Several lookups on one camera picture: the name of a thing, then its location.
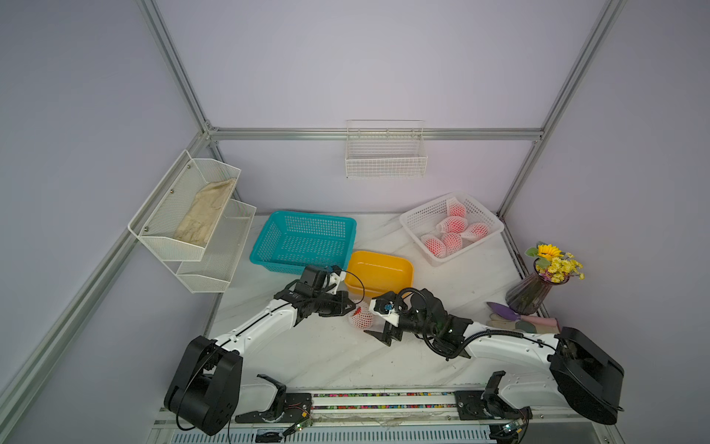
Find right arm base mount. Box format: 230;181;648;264
454;371;532;434

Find white two-tier wire shelf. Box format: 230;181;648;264
128;151;256;293

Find netted apple left back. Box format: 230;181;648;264
441;232;463;256

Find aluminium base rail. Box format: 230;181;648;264
145;385;625;444

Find netted apple top back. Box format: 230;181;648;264
446;197;467;218

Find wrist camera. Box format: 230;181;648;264
369;297;399;327
322;266;347;294

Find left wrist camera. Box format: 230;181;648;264
322;266;347;294

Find purple and pink cloth items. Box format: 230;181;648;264
486;302;560;334

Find yellow flower bouquet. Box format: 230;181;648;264
525;242;585;284

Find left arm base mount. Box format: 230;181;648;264
233;374;312;424

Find dark glass vase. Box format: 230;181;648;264
505;274;555;316

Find yellow plastic tub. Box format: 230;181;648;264
345;251;413;298

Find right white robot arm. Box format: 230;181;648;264
369;288;624;426

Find white plastic perforated basket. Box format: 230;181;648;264
399;192;505;266

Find white wire wall basket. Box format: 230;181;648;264
345;120;428;179

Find beige cloth in shelf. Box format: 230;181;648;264
173;179;238;248

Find netted apple centre back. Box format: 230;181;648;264
436;216;469;234

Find aluminium frame structure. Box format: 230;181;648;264
1;1;626;440

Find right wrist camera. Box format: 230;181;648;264
369;297;399;327

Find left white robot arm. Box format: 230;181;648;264
164;266;357;436

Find teal plastic perforated basket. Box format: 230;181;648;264
250;211;357;275

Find netted red apple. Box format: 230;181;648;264
349;306;375;330
421;234;447;259

